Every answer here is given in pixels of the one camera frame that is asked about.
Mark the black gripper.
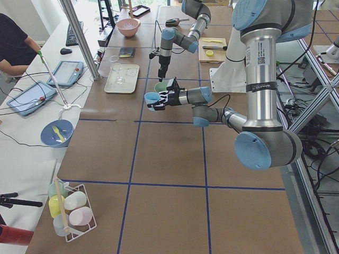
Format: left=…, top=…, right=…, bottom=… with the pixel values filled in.
left=149, top=50, right=170, bottom=82
left=147, top=78, right=181, bottom=111

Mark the steel ice scoop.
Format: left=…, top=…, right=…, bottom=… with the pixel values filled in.
left=165, top=18, right=190, bottom=27

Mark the white cup rack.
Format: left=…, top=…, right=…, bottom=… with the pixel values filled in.
left=48, top=178, right=97, bottom=242

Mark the yellow plastic fork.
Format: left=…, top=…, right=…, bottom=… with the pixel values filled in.
left=52, top=126, right=66, bottom=142

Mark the green-tipped metal rod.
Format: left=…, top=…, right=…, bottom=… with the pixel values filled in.
left=37, top=50, right=70, bottom=110

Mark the clear wine glass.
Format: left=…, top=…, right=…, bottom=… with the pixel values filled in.
left=110, top=56, right=124, bottom=84

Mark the dark serving tray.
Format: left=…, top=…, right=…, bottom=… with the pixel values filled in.
left=132, top=5, right=150, bottom=18

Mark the steel knife handle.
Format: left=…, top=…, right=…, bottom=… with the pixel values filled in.
left=202, top=46, right=227, bottom=51

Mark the light blue plastic cup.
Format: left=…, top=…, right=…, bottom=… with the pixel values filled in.
left=144, top=92, right=160, bottom=105

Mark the wooden cutting board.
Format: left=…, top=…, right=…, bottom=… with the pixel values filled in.
left=199, top=38, right=227, bottom=63

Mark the grey folded cloth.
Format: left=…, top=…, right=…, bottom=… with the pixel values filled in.
left=119, top=47, right=136, bottom=58

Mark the cream bear tray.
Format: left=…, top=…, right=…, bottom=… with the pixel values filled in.
left=104, top=63, right=139, bottom=94

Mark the yellow plastic knife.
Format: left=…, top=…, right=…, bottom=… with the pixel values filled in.
left=202, top=39, right=223, bottom=43

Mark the pink bowl with ice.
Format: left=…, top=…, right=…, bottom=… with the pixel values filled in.
left=117, top=19, right=141, bottom=37

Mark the teach pendant far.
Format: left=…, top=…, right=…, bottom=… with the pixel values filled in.
left=53, top=61, right=84, bottom=87

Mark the black camera tripod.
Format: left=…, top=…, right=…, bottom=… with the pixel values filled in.
left=1, top=192, right=43, bottom=208

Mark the black computer mouse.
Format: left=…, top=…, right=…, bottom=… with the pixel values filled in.
left=60, top=48, right=72, bottom=55

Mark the blue bowl with fork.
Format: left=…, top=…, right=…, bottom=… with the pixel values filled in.
left=40, top=119, right=74, bottom=148

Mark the black keyboard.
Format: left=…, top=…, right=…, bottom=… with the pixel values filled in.
left=65, top=24, right=78, bottom=47

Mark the seated person black shirt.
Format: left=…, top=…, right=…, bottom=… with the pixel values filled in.
left=1, top=13, right=41, bottom=76

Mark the red fire extinguisher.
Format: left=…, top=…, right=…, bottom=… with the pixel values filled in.
left=0, top=216, right=34, bottom=246

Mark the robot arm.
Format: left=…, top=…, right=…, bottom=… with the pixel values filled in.
left=149, top=0, right=211, bottom=81
left=145, top=1, right=313, bottom=170

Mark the teach pendant near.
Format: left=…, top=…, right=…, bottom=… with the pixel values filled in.
left=6, top=81, right=57, bottom=116

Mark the aluminium frame post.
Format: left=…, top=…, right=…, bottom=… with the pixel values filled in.
left=60, top=0, right=100, bottom=80

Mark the green ceramic bowl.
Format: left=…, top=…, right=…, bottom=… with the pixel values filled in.
left=154, top=81, right=168, bottom=93

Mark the teach pendant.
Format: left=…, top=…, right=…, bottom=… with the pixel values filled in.
left=53, top=61, right=84, bottom=87
left=6, top=81, right=57, bottom=116

